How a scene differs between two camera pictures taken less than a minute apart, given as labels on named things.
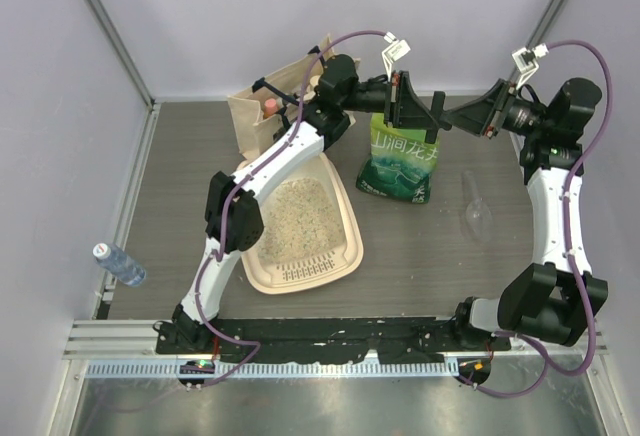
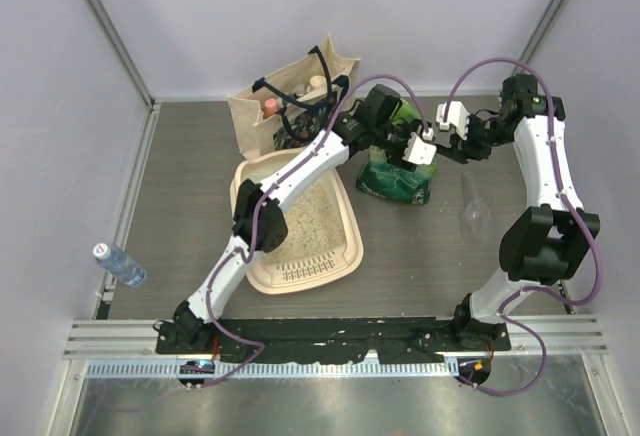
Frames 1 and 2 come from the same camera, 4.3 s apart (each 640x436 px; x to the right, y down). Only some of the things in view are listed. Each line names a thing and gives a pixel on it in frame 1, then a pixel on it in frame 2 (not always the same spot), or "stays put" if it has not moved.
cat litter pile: x=299 y=219 stays put
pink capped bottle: x=270 y=108 stays put
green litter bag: x=401 y=162 stays put
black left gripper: x=403 y=108 -> x=396 y=160
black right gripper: x=485 y=115 -> x=471 y=151
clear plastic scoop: x=478 y=215 stays put
